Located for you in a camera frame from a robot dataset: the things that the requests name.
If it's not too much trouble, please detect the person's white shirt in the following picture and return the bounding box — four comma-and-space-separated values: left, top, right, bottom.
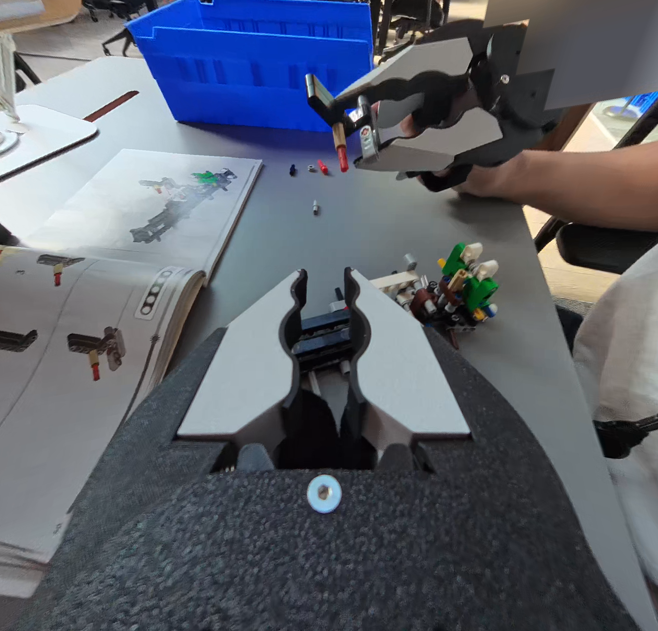
572, 245, 658, 596

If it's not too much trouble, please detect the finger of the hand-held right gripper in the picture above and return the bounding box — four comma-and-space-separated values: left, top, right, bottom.
334, 38, 477, 111
355, 96, 504, 180

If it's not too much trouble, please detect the person's right forearm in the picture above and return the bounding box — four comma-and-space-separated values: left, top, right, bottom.
516, 140, 658, 233

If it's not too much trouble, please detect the person's right hand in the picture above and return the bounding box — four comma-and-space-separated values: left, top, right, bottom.
452, 150, 533, 200

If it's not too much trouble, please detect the light wooden board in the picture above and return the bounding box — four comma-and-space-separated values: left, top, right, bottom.
0, 0, 84, 32

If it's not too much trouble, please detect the white monitor stand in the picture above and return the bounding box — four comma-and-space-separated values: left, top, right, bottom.
0, 32, 98, 179

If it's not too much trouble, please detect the lego instruction booklet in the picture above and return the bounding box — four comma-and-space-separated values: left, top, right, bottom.
0, 148, 264, 598

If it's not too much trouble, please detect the blue plastic bin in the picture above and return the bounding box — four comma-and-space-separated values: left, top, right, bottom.
126, 0, 375, 132

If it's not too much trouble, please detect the black strap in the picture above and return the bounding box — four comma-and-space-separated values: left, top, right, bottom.
594, 415, 658, 459

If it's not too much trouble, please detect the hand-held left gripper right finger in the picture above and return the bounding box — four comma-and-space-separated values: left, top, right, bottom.
343, 267, 472, 458

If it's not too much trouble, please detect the brown wooden panel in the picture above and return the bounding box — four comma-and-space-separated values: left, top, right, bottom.
544, 104, 593, 152

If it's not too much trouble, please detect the partly built lego model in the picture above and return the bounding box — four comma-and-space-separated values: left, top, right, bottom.
300, 242, 500, 392

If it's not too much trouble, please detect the black lego piece with red axle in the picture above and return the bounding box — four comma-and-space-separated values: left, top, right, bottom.
305, 73, 382, 174

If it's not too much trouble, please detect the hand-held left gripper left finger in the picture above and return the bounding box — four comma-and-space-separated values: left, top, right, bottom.
177, 268, 309, 444

